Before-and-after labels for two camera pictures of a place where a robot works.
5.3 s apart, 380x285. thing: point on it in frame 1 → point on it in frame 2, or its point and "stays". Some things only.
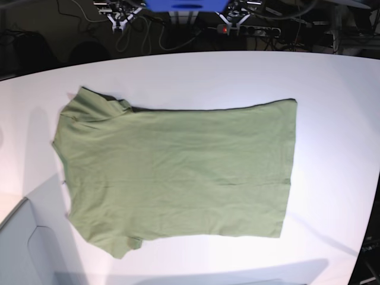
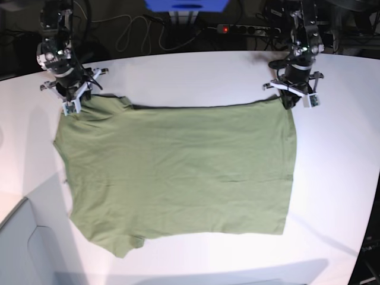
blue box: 186,6 stays
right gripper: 234,25 → 300,81
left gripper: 120,26 → 72,85
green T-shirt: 135,174 stays
